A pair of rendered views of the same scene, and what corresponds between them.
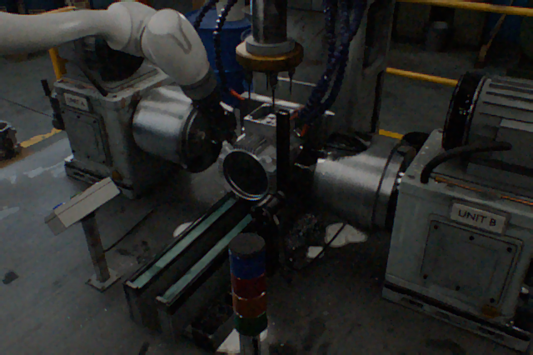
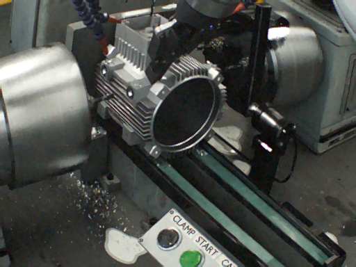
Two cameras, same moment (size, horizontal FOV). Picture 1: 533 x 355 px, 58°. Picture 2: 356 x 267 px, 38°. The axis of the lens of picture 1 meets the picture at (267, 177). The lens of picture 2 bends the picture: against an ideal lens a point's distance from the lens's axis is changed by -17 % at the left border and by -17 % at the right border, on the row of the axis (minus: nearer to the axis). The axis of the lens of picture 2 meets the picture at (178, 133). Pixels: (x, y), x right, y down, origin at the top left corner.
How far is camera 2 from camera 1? 1.29 m
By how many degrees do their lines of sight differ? 59
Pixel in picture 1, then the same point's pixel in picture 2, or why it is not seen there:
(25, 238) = not seen: outside the picture
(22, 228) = not seen: outside the picture
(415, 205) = (345, 53)
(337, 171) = (290, 51)
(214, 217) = (193, 192)
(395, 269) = (328, 119)
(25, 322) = not seen: outside the picture
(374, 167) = (306, 35)
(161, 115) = (45, 96)
